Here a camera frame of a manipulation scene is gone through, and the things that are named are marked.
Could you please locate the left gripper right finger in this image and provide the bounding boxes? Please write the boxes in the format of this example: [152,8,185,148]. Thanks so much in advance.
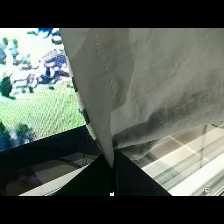
[113,148,172,197]

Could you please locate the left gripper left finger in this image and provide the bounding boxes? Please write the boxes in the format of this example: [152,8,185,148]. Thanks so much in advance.
[53,153,116,197]

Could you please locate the white garment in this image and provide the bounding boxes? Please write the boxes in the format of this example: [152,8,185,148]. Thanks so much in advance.
[59,27,224,169]

